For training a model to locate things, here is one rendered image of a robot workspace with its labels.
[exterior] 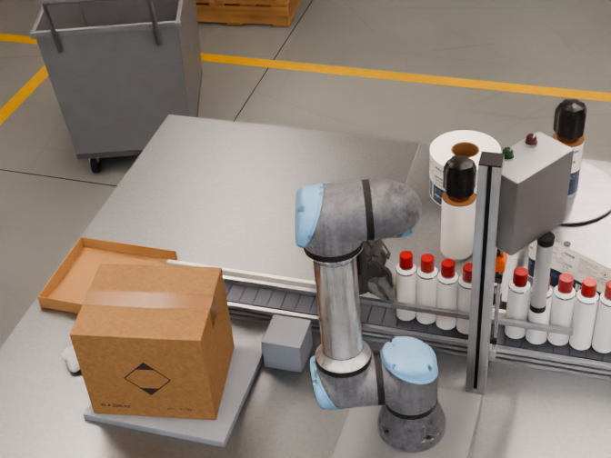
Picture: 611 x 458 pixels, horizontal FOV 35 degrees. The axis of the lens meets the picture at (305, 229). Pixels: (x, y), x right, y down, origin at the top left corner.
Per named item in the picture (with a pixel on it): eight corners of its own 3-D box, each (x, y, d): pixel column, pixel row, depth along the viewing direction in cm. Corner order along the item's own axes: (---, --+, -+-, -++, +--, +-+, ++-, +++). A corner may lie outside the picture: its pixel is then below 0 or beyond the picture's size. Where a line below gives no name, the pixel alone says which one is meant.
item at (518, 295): (526, 327, 239) (533, 265, 226) (524, 342, 235) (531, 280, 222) (505, 323, 240) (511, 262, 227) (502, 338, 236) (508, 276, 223)
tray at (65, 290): (177, 261, 275) (175, 250, 272) (140, 323, 256) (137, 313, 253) (83, 246, 283) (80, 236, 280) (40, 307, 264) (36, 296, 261)
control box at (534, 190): (565, 222, 206) (575, 148, 194) (511, 257, 199) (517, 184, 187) (528, 200, 213) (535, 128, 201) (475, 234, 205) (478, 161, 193)
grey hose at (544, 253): (546, 303, 217) (555, 232, 204) (545, 314, 215) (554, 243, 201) (530, 301, 218) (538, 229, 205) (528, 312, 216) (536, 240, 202)
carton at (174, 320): (235, 346, 245) (222, 266, 228) (216, 421, 226) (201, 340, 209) (120, 341, 249) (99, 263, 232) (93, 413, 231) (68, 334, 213)
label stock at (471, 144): (497, 213, 274) (500, 172, 265) (426, 209, 277) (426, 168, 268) (498, 172, 289) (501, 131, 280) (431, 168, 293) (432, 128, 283)
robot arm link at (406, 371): (442, 413, 205) (442, 368, 197) (379, 419, 205) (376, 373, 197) (434, 373, 214) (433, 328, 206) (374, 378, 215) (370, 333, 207)
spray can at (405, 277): (417, 309, 246) (417, 248, 233) (415, 323, 242) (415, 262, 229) (397, 307, 247) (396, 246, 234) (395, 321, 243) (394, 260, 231)
